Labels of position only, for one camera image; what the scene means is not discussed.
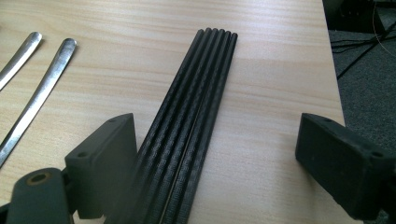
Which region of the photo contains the metal spoon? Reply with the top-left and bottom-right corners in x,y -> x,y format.
0,37 -> 78,169
0,31 -> 43,91

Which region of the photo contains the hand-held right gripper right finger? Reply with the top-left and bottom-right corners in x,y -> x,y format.
294,112 -> 396,221

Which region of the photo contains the black floor cable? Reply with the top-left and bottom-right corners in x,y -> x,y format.
330,34 -> 387,54
336,20 -> 396,79

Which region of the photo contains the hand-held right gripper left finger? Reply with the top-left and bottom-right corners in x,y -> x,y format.
64,112 -> 138,219

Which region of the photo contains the row of black chopsticks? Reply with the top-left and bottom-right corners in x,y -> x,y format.
106,27 -> 239,224

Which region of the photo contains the black stand base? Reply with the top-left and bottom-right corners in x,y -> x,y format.
321,0 -> 396,34

